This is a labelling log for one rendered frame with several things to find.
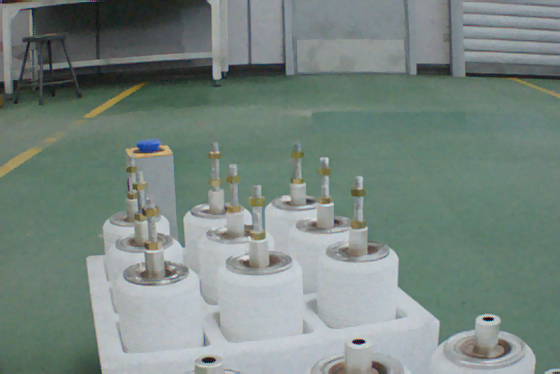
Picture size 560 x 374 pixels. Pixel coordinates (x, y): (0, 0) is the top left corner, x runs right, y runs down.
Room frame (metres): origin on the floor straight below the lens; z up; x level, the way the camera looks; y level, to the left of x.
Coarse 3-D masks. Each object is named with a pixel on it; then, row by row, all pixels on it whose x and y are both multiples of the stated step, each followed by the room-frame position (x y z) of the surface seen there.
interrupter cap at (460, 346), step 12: (456, 336) 0.60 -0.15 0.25; (468, 336) 0.60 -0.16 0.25; (504, 336) 0.59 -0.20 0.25; (516, 336) 0.59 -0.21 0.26; (444, 348) 0.58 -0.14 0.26; (456, 348) 0.58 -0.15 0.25; (468, 348) 0.58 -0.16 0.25; (504, 348) 0.57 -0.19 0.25; (516, 348) 0.57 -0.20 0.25; (456, 360) 0.55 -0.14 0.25; (468, 360) 0.55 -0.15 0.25; (480, 360) 0.55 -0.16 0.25; (492, 360) 0.55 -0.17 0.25; (504, 360) 0.55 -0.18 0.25; (516, 360) 0.54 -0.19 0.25
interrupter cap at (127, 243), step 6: (132, 234) 0.94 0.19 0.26; (162, 234) 0.94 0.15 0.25; (168, 234) 0.94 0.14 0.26; (120, 240) 0.92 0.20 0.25; (126, 240) 0.92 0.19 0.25; (132, 240) 0.92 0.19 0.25; (162, 240) 0.92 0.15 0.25; (168, 240) 0.92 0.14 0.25; (120, 246) 0.89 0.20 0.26; (126, 246) 0.89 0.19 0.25; (132, 246) 0.90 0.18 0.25; (138, 246) 0.90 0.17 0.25; (162, 246) 0.89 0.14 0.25; (168, 246) 0.90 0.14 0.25; (132, 252) 0.88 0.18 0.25; (138, 252) 0.88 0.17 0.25
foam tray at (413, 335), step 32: (96, 256) 1.08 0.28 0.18; (96, 288) 0.94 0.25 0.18; (96, 320) 0.83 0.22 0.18; (320, 320) 0.83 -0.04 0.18; (416, 320) 0.81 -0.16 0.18; (160, 352) 0.74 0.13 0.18; (192, 352) 0.75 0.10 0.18; (224, 352) 0.75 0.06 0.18; (256, 352) 0.75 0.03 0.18; (288, 352) 0.76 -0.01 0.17; (320, 352) 0.77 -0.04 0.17; (384, 352) 0.79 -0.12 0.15; (416, 352) 0.80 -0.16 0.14
